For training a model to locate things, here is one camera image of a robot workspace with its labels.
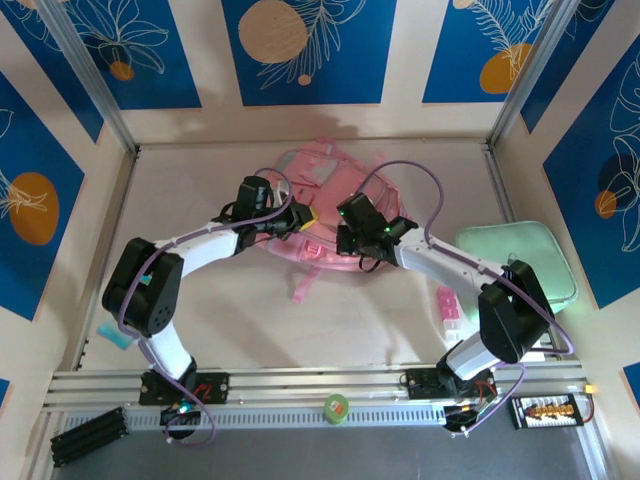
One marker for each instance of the pink student backpack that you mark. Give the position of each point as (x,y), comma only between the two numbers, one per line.
(320,250)

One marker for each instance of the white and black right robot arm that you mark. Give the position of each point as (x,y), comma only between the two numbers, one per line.
(435,255)

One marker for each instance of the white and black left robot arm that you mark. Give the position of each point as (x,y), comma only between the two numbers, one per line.
(210,245)

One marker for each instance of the mint green zip case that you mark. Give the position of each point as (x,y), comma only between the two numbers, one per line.
(525,245)

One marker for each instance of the green tape roll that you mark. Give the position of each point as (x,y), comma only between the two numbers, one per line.
(336,406)

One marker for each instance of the small teal packet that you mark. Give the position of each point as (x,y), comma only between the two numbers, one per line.
(114,336)

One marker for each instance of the black power distribution board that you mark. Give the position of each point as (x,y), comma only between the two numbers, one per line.
(545,411)

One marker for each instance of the yellow power connector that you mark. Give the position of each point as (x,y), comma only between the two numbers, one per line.
(592,389)

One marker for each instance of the black ribbed block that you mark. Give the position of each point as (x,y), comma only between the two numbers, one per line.
(85,435)

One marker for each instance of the aluminium rail frame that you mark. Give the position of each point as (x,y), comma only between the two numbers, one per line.
(310,385)

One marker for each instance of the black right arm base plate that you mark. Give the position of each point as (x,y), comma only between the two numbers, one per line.
(422,382)

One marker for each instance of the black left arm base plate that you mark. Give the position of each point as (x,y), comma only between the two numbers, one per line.
(215,387)

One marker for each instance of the aluminium frame post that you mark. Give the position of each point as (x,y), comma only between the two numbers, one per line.
(95,90)
(525,75)

